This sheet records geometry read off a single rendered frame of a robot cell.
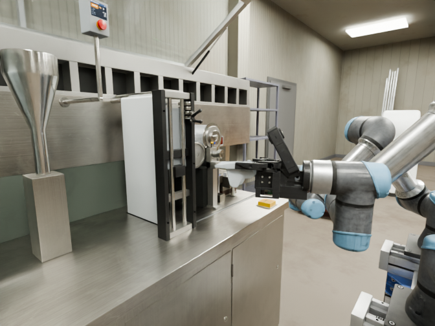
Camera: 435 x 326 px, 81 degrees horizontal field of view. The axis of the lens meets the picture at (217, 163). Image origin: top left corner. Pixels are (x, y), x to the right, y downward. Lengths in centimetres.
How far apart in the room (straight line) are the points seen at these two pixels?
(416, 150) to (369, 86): 907
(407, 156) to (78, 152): 116
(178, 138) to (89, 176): 49
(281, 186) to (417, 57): 925
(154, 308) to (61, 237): 38
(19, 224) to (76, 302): 54
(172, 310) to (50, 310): 35
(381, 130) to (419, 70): 860
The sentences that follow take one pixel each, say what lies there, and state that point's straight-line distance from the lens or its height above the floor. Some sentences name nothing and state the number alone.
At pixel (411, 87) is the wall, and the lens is 964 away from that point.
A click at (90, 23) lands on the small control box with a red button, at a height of 163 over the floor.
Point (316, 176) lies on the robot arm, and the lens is 58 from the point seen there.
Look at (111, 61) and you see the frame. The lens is 136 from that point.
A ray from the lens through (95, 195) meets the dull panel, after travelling 132.
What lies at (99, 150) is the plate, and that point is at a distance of 130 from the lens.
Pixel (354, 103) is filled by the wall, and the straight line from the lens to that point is 984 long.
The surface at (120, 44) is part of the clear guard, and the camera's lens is 140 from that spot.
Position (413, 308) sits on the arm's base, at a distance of 94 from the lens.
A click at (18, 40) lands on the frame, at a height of 162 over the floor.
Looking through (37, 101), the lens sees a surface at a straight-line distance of 93.
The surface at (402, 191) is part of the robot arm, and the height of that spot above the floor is 103.
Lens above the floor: 134
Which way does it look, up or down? 10 degrees down
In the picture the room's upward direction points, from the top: straight up
